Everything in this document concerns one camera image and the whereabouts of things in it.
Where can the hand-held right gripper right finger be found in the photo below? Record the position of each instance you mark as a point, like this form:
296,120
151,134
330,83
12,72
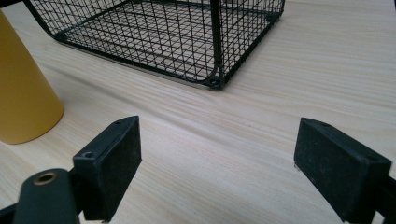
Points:
339,168

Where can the yellow cylindrical cup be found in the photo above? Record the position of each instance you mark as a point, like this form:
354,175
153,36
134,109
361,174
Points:
21,90

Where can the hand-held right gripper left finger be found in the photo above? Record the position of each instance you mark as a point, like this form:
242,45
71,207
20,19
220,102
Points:
110,165

